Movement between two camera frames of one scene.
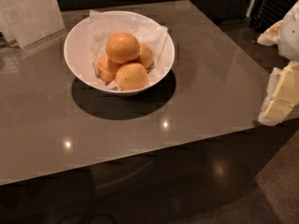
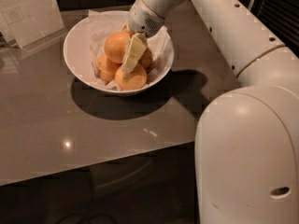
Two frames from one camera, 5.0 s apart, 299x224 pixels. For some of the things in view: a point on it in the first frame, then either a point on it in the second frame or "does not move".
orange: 106,68 does not move
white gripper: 290,36 -> 143,21
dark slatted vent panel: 272,6 does not move
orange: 122,48 does not move
